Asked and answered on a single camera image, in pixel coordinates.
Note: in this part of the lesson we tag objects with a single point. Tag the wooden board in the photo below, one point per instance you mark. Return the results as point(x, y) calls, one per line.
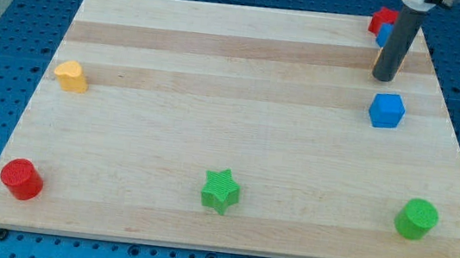
point(279, 97)

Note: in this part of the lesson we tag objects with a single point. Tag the green star block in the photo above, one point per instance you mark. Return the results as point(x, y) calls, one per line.
point(220, 191)

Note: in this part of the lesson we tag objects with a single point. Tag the blue hexagon block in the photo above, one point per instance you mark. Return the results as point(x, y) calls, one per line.
point(386, 110)

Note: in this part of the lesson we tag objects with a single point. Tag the yellow heart block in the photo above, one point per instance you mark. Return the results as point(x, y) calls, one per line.
point(71, 76)

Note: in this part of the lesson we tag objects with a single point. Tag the yellow block behind rod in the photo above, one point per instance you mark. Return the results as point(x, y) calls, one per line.
point(377, 56)

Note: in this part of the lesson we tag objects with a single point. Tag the small blue block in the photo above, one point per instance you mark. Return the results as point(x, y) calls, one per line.
point(383, 34)

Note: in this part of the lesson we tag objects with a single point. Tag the red star block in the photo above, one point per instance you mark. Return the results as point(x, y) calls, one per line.
point(383, 15)

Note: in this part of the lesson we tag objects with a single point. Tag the green cylinder block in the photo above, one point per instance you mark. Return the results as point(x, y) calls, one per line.
point(416, 218)

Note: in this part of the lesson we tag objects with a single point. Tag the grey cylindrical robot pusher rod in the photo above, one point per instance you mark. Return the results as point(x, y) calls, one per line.
point(406, 27)

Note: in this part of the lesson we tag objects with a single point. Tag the red cylinder block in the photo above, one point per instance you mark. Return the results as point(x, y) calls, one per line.
point(22, 179)

